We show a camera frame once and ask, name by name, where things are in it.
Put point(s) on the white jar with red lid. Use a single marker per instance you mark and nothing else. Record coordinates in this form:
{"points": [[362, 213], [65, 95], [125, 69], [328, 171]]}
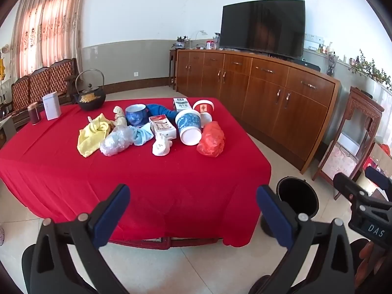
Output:
{"points": [[209, 45]]}

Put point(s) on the red plastic bag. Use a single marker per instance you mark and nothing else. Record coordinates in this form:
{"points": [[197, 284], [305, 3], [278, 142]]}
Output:
{"points": [[211, 139]]}

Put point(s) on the white power strip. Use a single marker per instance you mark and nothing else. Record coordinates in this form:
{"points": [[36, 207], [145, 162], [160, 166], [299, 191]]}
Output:
{"points": [[313, 37]]}

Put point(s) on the pink embroidered curtain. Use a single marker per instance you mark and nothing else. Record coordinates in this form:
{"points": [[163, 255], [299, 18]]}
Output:
{"points": [[46, 21]]}

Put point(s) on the wooden bench with patterned back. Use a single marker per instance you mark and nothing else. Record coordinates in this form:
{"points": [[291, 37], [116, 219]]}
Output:
{"points": [[36, 82]]}

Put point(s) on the cardboard box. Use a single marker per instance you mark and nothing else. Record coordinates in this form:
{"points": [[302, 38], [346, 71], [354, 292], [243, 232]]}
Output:
{"points": [[378, 159]]}

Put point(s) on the long wooden sideboard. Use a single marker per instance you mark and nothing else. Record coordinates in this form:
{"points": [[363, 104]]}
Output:
{"points": [[260, 98]]}

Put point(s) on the red and white carton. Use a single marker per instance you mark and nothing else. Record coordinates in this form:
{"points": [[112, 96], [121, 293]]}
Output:
{"points": [[162, 127]]}

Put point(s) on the green leafy plant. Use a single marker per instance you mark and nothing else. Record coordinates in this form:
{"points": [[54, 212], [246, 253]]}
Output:
{"points": [[370, 67]]}

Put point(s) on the red and white paper cup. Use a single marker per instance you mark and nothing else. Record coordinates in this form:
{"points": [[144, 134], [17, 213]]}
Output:
{"points": [[203, 108]]}

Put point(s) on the beige cloth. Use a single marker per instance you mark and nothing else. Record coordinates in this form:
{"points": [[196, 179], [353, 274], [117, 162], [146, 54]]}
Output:
{"points": [[119, 118]]}

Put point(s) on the person's right hand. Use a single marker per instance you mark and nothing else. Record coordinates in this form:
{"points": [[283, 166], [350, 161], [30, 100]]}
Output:
{"points": [[369, 255]]}

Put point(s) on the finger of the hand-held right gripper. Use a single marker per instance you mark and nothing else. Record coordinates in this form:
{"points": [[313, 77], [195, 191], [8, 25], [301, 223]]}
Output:
{"points": [[378, 176], [349, 186]]}

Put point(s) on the black flat television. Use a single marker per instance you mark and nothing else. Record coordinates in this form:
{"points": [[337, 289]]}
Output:
{"points": [[263, 24]]}

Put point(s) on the carved wooden side stand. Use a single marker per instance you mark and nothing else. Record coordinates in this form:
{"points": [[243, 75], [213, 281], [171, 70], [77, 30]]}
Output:
{"points": [[364, 98]]}

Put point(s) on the clear plastic bag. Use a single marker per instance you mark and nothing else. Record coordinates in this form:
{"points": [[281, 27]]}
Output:
{"points": [[115, 142]]}

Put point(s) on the black cast iron teapot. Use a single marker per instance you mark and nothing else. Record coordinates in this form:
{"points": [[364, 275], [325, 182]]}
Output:
{"points": [[92, 101]]}

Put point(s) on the red tablecloth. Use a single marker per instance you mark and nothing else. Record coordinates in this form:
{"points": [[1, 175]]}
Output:
{"points": [[153, 183]]}

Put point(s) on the black trash bin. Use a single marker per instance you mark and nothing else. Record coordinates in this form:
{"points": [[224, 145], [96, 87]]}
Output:
{"points": [[297, 190]]}

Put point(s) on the green and white carton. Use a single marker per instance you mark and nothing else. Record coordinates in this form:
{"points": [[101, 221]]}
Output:
{"points": [[182, 104]]}

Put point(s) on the yellow cloth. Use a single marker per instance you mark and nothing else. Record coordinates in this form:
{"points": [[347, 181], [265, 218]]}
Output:
{"points": [[90, 137]]}

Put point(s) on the black soundbar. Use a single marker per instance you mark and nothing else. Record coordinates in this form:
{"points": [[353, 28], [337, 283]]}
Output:
{"points": [[309, 65]]}

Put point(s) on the white desk lamp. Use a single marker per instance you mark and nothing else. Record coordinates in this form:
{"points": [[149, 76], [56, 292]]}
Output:
{"points": [[201, 33]]}

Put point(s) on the glass vase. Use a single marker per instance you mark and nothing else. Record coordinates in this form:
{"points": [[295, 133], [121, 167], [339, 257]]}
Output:
{"points": [[332, 64]]}

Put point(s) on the white tin box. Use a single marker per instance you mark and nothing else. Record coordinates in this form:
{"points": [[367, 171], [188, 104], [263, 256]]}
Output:
{"points": [[51, 105]]}

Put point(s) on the small wooden side table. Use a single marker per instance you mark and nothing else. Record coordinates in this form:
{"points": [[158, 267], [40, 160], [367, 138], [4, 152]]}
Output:
{"points": [[172, 67]]}

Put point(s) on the white flat board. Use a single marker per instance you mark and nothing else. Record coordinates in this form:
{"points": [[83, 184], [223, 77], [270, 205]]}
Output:
{"points": [[349, 144]]}

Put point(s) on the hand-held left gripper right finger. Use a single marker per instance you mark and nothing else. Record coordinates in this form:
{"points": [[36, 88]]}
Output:
{"points": [[275, 217]]}

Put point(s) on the blue and white paper bowl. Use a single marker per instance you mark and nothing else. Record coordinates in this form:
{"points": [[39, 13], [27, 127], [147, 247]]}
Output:
{"points": [[189, 125]]}

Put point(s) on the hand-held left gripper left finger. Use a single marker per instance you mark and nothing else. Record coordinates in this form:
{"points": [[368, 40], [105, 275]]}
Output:
{"points": [[111, 214]]}

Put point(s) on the dark red tin canister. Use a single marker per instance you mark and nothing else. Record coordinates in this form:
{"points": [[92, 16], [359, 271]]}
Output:
{"points": [[34, 115]]}

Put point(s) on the white tissue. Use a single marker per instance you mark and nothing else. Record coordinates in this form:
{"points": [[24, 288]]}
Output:
{"points": [[160, 147]]}

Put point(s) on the light blue cloth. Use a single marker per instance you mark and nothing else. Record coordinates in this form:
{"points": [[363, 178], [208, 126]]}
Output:
{"points": [[142, 136]]}

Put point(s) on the small potted plant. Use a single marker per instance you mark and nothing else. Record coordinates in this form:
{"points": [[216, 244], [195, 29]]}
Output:
{"points": [[180, 42]]}

